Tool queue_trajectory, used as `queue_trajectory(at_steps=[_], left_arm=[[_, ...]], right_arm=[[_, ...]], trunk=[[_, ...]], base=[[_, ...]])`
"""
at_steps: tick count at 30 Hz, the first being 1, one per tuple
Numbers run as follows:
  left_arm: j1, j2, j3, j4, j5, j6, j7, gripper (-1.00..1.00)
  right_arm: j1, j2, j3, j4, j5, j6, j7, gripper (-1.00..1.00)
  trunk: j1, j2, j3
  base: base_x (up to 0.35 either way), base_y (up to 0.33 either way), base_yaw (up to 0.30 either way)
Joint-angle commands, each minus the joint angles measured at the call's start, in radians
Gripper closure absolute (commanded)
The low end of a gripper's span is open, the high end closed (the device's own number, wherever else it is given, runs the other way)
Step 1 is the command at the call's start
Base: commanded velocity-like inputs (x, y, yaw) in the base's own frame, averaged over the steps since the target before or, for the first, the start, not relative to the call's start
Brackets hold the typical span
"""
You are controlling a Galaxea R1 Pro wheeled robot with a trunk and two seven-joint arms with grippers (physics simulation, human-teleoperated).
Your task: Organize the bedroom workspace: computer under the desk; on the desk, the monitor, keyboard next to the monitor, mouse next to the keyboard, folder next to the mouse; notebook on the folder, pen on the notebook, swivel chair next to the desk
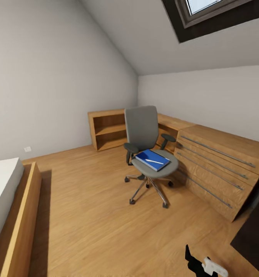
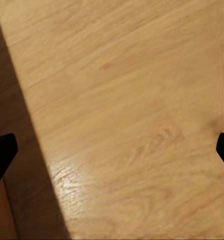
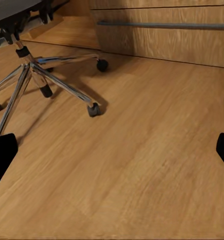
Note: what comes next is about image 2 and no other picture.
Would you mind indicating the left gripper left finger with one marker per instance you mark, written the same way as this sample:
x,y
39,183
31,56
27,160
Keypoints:
x,y
8,150

